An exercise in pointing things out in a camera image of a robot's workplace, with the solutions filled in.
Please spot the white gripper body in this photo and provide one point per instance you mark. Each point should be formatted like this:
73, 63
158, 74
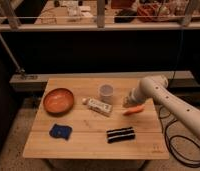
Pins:
134, 98

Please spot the orange pepper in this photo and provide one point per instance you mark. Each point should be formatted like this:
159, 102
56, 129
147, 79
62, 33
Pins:
133, 110

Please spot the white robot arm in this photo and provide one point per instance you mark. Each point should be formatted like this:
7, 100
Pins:
155, 87

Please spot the orange ceramic bowl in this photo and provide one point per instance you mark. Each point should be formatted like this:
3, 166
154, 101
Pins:
58, 101

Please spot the clear plastic cup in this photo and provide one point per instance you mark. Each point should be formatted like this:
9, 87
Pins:
106, 93

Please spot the black white striped cloth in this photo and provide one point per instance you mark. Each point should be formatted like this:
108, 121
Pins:
121, 134

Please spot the white tube with cap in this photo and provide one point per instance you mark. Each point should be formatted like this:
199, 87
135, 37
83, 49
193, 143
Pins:
97, 106

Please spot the wooden table board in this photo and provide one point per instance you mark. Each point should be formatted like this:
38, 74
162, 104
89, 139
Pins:
88, 139

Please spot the blue cloth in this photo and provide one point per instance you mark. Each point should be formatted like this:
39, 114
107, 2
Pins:
60, 131

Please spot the diagonal metal pole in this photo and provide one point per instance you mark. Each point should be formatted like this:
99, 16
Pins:
20, 70

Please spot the grey metal rail shelf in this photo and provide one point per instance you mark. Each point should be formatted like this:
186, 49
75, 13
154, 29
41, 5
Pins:
38, 82

